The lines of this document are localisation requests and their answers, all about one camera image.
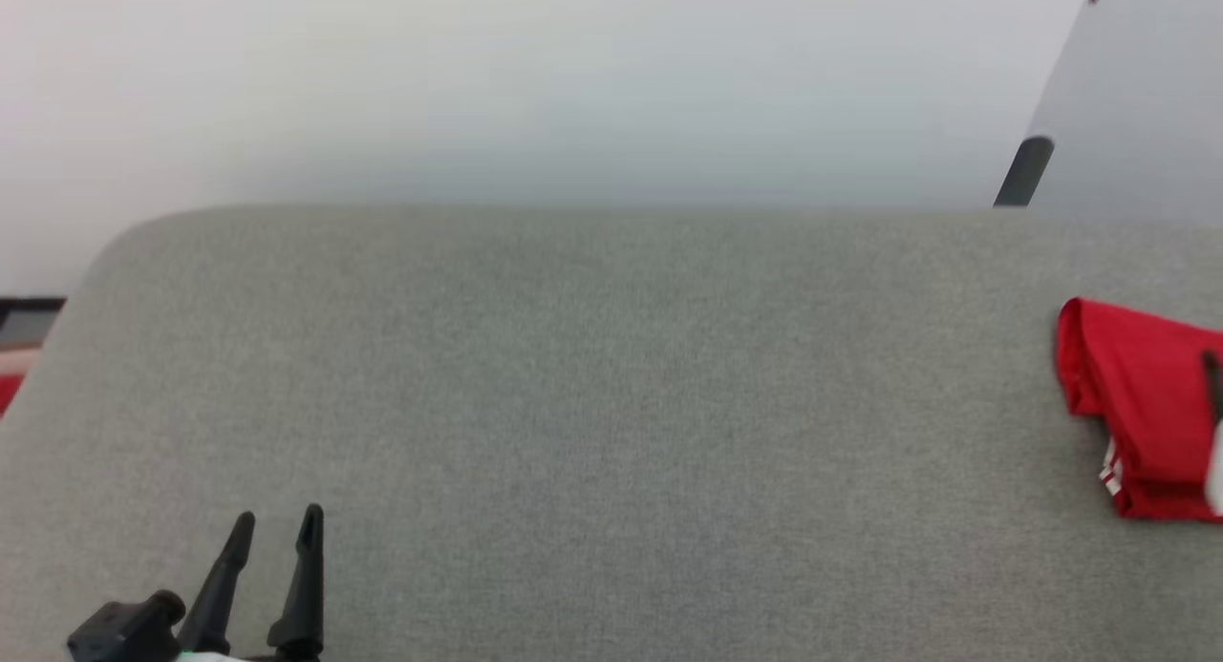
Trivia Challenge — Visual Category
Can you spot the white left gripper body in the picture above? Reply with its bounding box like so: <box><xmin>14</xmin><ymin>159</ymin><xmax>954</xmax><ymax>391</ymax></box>
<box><xmin>177</xmin><ymin>649</ymin><xmax>326</xmax><ymax>662</ymax></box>

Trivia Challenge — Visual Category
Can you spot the red and white jersey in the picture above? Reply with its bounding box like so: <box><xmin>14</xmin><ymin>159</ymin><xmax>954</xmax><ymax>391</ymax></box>
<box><xmin>1055</xmin><ymin>297</ymin><xmax>1223</xmax><ymax>523</ymax></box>

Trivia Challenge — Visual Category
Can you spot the grey fabric sofa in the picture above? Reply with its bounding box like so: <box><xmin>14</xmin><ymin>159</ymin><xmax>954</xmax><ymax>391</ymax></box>
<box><xmin>0</xmin><ymin>203</ymin><xmax>1223</xmax><ymax>662</ymax></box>

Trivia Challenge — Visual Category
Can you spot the black slanted post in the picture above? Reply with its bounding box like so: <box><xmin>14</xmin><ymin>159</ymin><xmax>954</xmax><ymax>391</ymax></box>
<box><xmin>994</xmin><ymin>137</ymin><xmax>1055</xmax><ymax>208</ymax></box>

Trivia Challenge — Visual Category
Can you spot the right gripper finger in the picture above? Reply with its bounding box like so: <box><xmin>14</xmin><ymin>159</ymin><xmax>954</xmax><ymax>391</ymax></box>
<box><xmin>1199</xmin><ymin>350</ymin><xmax>1223</xmax><ymax>424</ymax></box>

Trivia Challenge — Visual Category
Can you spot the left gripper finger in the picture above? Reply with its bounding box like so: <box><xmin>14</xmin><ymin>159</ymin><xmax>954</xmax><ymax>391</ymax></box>
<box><xmin>267</xmin><ymin>502</ymin><xmax>326</xmax><ymax>659</ymax></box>
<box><xmin>177</xmin><ymin>511</ymin><xmax>257</xmax><ymax>656</ymax></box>

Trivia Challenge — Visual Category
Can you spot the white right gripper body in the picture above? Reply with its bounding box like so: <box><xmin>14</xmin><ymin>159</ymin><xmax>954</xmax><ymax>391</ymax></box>
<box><xmin>1204</xmin><ymin>418</ymin><xmax>1223</xmax><ymax>512</ymax></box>

